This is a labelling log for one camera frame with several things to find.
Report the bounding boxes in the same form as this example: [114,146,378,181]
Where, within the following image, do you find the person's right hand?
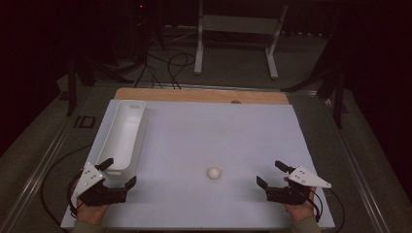
[283,187,318,223]

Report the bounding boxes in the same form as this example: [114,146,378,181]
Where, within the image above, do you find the black stand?
[281,18,349,130]
[65,52,134,117]

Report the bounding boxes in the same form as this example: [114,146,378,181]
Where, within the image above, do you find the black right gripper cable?
[307,188,347,233]

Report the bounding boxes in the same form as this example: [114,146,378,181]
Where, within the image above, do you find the white table mat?
[60,98,336,231]

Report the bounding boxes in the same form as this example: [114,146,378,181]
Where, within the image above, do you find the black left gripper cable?
[40,145,93,229]

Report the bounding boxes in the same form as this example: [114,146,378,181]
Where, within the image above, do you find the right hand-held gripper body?
[265,165,332,206]

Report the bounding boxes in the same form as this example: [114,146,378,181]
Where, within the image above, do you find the white ball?
[207,166,223,181]

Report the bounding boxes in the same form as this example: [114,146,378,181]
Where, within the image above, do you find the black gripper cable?
[40,145,93,229]
[307,188,347,233]

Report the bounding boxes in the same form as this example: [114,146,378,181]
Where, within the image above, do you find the metal floor rail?
[286,90,395,233]
[0,84,98,233]

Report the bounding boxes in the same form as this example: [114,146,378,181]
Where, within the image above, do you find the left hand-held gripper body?
[71,161,128,208]

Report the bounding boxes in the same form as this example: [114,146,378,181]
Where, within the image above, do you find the white metal stand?
[193,0,290,81]

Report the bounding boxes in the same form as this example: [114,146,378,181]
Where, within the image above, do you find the white plastic bin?
[95,100,150,181]

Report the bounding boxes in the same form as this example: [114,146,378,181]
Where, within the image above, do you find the person's left hand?
[75,199,110,226]

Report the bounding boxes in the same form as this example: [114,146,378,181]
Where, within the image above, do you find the black floor cables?
[133,50,196,90]

